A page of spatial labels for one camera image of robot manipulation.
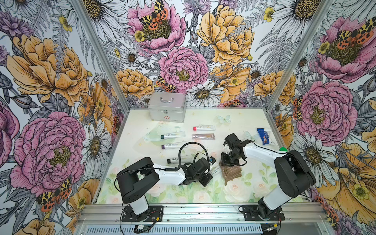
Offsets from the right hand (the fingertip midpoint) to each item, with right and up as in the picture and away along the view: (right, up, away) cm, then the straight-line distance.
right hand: (223, 167), depth 88 cm
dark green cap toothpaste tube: (-31, +18, +17) cm, 39 cm away
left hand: (-10, -6, -2) cm, 12 cm away
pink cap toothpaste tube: (-9, +23, +20) cm, 31 cm away
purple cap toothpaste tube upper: (-32, +12, +9) cm, 35 cm away
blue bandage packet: (+30, +18, +14) cm, 38 cm away
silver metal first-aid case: (-36, +38, +18) cm, 55 cm away
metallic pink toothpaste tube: (-7, +17, +15) cm, 24 cm away
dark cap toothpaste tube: (-24, +3, +6) cm, 25 cm away
